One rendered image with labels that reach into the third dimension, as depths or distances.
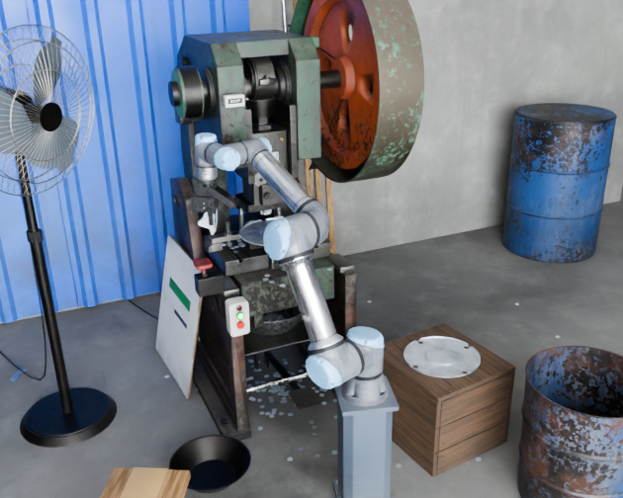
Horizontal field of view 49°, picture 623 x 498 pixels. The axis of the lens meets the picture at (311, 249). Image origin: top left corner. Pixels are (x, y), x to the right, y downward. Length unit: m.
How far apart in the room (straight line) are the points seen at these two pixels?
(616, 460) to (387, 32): 1.57
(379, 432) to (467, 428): 0.47
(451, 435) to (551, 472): 0.38
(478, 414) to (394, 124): 1.11
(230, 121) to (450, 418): 1.32
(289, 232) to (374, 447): 0.78
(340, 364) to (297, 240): 0.39
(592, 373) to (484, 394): 0.39
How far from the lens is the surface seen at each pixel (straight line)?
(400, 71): 2.45
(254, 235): 2.67
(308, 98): 2.61
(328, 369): 2.07
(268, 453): 2.79
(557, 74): 5.03
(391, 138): 2.51
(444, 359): 2.69
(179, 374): 3.19
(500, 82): 4.73
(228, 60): 2.50
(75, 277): 3.93
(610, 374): 2.68
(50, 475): 2.88
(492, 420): 2.77
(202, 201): 2.43
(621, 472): 2.48
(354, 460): 2.37
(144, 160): 3.78
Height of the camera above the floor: 1.77
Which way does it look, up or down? 23 degrees down
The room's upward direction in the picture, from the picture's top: 1 degrees counter-clockwise
